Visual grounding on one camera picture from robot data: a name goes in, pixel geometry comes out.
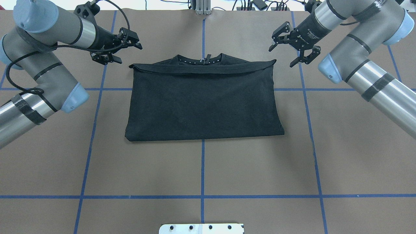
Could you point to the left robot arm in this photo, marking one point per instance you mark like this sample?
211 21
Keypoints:
46 86

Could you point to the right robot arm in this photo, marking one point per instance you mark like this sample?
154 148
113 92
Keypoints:
380 22

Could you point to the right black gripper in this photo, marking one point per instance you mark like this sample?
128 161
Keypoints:
308 30

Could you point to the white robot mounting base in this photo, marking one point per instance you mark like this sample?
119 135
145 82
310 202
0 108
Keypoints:
212 228

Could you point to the aluminium frame post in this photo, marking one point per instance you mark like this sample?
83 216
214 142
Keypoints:
201 7

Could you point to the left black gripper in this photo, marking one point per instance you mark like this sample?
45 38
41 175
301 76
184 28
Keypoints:
104 37

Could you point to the black graphic t-shirt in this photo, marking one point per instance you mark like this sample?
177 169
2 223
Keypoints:
212 98

